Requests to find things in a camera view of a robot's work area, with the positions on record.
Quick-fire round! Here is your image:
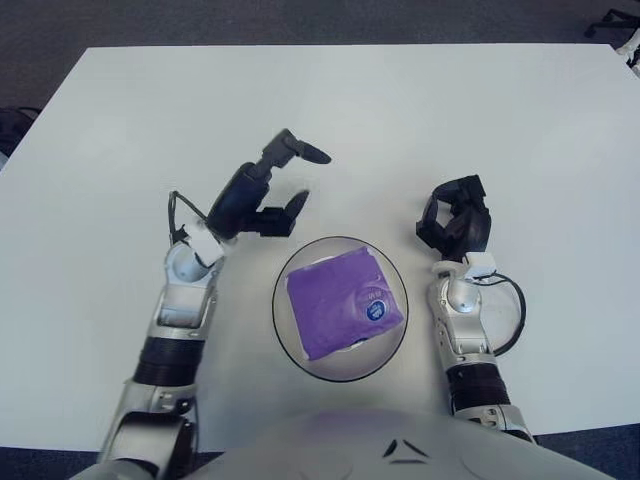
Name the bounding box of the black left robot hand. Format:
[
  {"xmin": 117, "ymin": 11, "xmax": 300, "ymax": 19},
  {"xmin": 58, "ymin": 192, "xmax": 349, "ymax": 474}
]
[{"xmin": 205, "ymin": 128, "xmax": 332, "ymax": 241}]

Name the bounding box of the black office chair base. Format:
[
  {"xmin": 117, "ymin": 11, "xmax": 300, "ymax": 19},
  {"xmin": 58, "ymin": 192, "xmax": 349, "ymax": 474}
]
[{"xmin": 583, "ymin": 7, "xmax": 640, "ymax": 39}]

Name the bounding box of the white plate with black rim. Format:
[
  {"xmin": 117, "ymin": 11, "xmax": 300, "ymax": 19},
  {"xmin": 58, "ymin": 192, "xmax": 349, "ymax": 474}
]
[{"xmin": 271, "ymin": 235, "xmax": 409, "ymax": 384}]

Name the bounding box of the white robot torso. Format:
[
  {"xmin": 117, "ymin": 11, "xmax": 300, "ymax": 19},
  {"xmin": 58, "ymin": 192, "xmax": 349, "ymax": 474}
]
[{"xmin": 69, "ymin": 405, "xmax": 626, "ymax": 480}]

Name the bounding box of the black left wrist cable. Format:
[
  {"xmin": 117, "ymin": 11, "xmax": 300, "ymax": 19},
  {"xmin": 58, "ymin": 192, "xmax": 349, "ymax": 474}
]
[{"xmin": 167, "ymin": 191, "xmax": 209, "ymax": 246}]

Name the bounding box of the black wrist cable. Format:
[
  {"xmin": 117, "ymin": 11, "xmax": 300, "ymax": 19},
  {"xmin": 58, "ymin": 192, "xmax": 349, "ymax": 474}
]
[
  {"xmin": 167, "ymin": 191, "xmax": 209, "ymax": 246},
  {"xmin": 474, "ymin": 272, "xmax": 527, "ymax": 357}
]

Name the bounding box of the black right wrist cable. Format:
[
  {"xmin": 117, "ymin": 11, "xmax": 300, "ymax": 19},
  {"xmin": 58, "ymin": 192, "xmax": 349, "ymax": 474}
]
[{"xmin": 474, "ymin": 272, "xmax": 527, "ymax": 357}]

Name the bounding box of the purple tissue paper pack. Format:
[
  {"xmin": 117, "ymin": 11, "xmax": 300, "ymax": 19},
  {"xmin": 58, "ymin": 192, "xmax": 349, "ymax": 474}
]
[{"xmin": 284, "ymin": 245, "xmax": 407, "ymax": 361}]

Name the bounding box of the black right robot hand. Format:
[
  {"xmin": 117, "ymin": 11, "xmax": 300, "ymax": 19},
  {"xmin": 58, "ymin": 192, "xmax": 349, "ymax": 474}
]
[{"xmin": 415, "ymin": 174, "xmax": 495, "ymax": 264}]

